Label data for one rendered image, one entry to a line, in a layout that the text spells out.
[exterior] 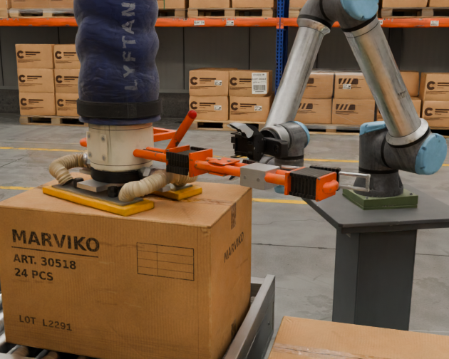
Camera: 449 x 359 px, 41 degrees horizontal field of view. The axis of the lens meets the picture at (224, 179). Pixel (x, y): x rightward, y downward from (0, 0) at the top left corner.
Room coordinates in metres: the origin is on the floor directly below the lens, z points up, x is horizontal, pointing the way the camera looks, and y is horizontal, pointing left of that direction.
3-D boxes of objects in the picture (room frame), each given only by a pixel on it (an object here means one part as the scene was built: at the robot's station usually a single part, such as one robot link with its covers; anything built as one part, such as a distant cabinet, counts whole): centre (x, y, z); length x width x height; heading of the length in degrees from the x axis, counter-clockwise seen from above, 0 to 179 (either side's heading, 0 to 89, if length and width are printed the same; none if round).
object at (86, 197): (1.54, 0.34, 0.98); 0.34 x 0.10 x 0.05; 51
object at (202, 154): (1.46, 0.09, 1.08); 0.10 x 0.08 x 0.06; 141
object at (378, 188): (2.26, -0.60, 0.84); 0.19 x 0.19 x 0.10
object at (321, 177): (1.24, -0.18, 1.08); 0.08 x 0.07 x 0.05; 51
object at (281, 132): (1.74, -0.14, 1.08); 0.09 x 0.05 x 0.10; 51
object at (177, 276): (1.61, 0.26, 0.75); 0.60 x 0.40 x 0.40; 73
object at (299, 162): (1.82, -0.19, 0.96); 0.12 x 0.09 x 0.12; 32
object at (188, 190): (1.69, 0.22, 0.98); 0.34 x 0.10 x 0.05; 51
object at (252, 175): (1.32, -0.08, 1.07); 0.07 x 0.07 x 0.04; 51
